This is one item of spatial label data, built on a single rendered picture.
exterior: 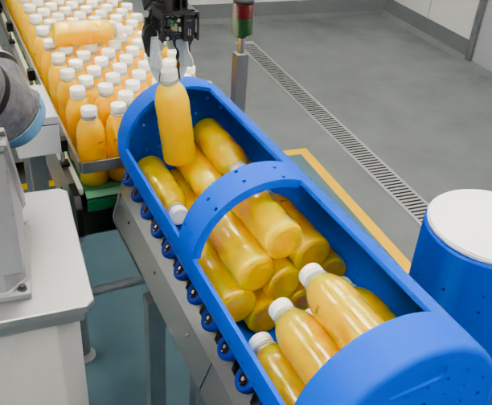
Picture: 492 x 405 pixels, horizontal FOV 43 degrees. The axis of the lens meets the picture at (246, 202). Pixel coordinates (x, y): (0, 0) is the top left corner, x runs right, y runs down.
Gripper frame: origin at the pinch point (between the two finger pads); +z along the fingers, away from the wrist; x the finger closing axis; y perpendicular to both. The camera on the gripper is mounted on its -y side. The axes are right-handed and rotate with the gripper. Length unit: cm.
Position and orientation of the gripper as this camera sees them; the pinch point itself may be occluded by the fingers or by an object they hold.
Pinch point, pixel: (167, 72)
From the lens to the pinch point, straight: 126.9
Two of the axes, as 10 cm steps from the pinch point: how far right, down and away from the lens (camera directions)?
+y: 4.2, 5.1, -7.5
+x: 9.0, -1.8, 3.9
